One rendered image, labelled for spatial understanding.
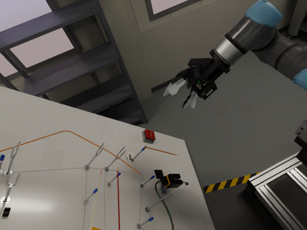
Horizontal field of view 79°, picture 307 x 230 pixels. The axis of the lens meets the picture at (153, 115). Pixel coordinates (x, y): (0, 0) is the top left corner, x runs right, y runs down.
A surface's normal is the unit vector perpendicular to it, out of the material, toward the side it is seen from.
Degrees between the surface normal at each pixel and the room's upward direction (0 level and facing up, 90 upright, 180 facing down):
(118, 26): 90
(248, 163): 0
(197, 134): 0
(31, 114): 48
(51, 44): 90
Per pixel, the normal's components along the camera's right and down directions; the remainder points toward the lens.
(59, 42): 0.38, 0.65
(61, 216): 0.56, -0.63
